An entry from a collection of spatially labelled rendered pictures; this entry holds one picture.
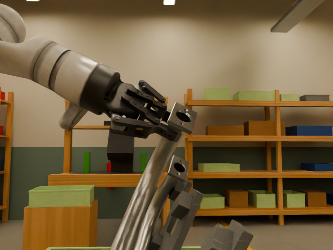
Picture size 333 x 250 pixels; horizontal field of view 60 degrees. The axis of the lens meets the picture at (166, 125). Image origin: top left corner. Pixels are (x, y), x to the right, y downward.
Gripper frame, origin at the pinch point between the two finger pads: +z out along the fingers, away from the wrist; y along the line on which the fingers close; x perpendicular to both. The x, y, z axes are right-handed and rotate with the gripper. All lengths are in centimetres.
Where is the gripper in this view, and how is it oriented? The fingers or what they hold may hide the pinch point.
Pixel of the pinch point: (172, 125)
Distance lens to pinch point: 46.0
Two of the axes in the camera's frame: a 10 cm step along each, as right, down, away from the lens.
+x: -3.8, 7.1, 5.9
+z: 8.9, 4.4, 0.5
